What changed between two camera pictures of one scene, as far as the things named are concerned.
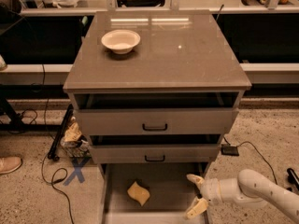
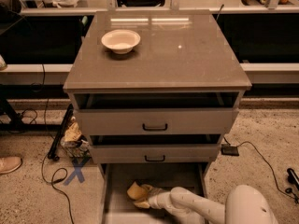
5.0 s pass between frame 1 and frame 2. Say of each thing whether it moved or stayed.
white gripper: moved
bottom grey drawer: stayed
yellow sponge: stayed
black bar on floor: stayed
